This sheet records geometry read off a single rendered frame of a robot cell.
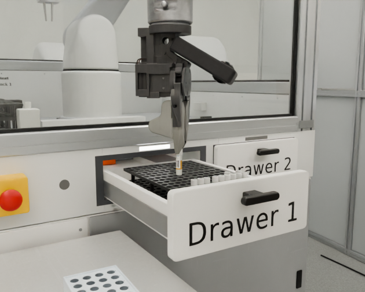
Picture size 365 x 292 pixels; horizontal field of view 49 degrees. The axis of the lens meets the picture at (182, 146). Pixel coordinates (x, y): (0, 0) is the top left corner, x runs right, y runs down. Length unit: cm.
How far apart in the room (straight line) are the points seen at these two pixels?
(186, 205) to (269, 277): 73
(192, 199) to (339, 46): 227
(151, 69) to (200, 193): 21
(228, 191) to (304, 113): 64
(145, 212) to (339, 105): 217
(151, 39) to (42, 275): 44
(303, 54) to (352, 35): 151
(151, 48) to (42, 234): 46
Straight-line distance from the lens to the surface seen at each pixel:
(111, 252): 83
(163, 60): 68
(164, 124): 67
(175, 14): 67
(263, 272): 128
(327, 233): 297
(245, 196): 65
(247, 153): 109
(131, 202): 79
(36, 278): 76
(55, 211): 90
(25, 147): 86
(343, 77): 276
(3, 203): 80
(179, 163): 70
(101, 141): 90
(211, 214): 65
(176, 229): 62
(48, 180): 88
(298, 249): 136
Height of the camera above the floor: 109
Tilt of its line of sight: 9 degrees down
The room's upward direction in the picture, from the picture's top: straight up
